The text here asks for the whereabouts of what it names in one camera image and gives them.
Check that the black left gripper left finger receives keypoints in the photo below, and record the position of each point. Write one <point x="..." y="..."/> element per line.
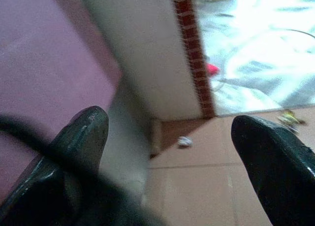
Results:
<point x="81" y="137"/>

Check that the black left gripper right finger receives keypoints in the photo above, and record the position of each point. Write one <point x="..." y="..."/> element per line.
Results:
<point x="278" y="167"/>

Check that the yellow crumpled wrapper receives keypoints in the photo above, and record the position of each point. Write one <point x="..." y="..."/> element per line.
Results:
<point x="288" y="117"/>

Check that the red tiled wall section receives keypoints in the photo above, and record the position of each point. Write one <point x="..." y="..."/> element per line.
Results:
<point x="192" y="46"/>

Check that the crumpled white paper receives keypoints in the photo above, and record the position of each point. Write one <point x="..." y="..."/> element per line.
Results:
<point x="184" y="141"/>

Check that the red pink soft item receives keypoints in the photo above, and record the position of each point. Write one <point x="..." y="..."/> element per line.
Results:
<point x="212" y="69"/>

